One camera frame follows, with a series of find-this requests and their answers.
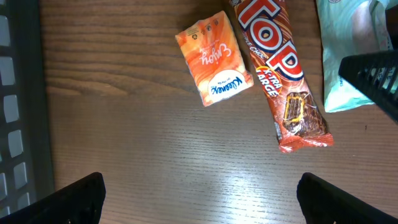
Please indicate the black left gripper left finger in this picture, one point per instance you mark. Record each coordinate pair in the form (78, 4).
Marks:
(79, 202)

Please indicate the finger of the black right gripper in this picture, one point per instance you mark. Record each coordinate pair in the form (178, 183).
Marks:
(375, 76)

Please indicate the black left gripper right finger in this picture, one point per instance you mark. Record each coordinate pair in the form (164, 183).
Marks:
(322, 202)

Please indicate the chocolate bar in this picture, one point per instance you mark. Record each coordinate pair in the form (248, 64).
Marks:
(267, 32)

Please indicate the orange Kleenex tissue pack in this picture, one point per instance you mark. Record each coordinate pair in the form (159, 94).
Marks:
(214, 59)

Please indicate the grey plastic shopping basket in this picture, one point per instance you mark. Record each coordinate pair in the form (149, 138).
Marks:
(26, 164)

